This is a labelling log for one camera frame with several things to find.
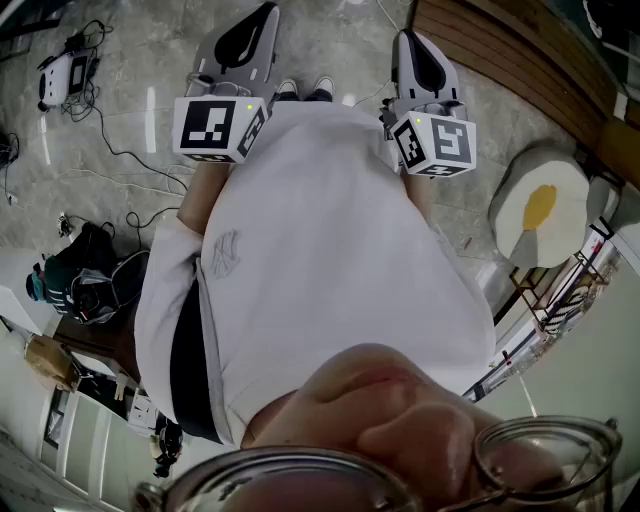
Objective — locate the person's right forearm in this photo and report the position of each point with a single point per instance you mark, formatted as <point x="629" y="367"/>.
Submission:
<point x="419" y="192"/>

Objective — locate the white device with black screen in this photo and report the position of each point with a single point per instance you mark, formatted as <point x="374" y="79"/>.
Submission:
<point x="57" y="80"/>

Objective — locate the person's face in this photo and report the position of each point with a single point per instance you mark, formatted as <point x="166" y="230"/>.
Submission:
<point x="390" y="400"/>

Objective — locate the round metal eyeglasses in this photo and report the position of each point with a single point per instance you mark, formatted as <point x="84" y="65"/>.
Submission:
<point x="300" y="452"/>

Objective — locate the gray round cushion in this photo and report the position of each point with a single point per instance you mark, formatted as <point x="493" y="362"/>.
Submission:
<point x="602" y="200"/>

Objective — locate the person's white shoe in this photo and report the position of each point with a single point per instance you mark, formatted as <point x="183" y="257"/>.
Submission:
<point x="592" y="17"/>
<point x="325" y="84"/>
<point x="288" y="87"/>

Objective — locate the small white plug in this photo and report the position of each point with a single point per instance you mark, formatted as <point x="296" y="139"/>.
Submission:
<point x="12" y="199"/>

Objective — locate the white cabinet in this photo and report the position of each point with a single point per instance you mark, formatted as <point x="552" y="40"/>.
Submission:
<point x="90" y="450"/>

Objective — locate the wooden slatted platform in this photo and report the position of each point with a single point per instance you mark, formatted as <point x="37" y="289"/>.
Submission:
<point x="500" y="45"/>

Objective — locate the brown wooden board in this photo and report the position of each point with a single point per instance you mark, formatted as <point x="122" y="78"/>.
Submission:
<point x="622" y="150"/>

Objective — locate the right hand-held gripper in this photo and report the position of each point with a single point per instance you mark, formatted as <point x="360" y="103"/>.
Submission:
<point x="452" y="145"/>

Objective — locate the person's left white shoe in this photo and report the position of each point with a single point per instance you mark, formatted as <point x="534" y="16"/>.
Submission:
<point x="288" y="87"/>

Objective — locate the black gray backpack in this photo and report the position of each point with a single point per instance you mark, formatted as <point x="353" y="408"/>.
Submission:
<point x="95" y="295"/>

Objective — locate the person's left forearm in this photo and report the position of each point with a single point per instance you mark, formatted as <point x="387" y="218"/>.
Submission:
<point x="200" y="195"/>

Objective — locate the brown cardboard box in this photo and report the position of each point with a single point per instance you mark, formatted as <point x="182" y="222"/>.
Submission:
<point x="50" y="357"/>

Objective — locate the white panel with black marks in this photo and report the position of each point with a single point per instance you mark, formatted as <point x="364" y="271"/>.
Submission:
<point x="15" y="307"/>

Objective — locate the small black white gadget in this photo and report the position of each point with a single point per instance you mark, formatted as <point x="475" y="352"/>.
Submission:
<point x="64" y="225"/>

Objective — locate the black waist device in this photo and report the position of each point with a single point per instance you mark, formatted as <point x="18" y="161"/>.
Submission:
<point x="387" y="120"/>

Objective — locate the fried egg cushion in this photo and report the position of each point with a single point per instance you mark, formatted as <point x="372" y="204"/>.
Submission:
<point x="560" y="190"/>

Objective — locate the person's right white shoe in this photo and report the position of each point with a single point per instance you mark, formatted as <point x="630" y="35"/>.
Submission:
<point x="325" y="84"/>

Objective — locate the person's dark trousers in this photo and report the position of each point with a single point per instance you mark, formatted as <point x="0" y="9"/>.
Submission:
<point x="320" y="96"/>

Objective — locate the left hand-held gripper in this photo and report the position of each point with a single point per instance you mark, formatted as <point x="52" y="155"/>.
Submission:
<point x="205" y="125"/>

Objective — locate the small white box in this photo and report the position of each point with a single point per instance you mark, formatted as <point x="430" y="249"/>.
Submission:
<point x="620" y="106"/>

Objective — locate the person's white t-shirt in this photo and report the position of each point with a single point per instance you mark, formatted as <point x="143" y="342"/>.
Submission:
<point x="320" y="225"/>

